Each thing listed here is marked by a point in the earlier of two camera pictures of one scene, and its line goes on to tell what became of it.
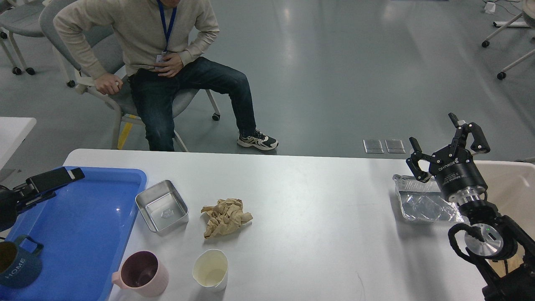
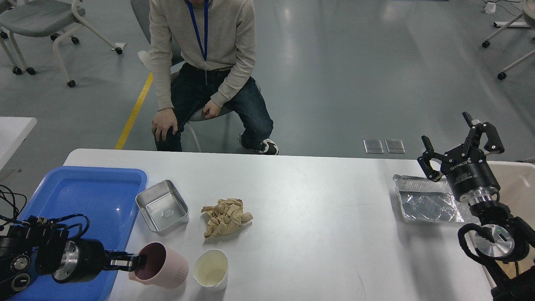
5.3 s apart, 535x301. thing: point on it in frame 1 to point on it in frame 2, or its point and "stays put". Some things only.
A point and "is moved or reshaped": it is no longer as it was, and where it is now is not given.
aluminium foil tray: (425, 200) stays put
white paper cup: (210, 269) stays put
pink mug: (143, 273) is moved or reshaped
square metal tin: (163, 207) stays put
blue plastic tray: (83, 229) stays put
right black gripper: (455, 170) to (471, 179)
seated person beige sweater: (150, 41) to (202, 55)
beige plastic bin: (511, 189) stays put
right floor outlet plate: (394, 146) stays put
